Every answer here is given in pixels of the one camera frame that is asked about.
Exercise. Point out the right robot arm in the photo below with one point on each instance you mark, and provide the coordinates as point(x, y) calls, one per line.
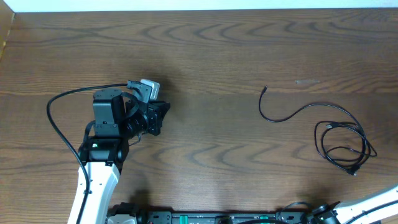
point(370, 209)

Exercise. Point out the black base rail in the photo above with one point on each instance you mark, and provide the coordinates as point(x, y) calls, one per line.
point(132, 213)

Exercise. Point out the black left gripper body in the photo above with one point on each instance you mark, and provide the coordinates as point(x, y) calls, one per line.
point(154, 118)

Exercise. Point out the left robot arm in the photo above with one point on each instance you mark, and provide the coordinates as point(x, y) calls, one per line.
point(119, 117)

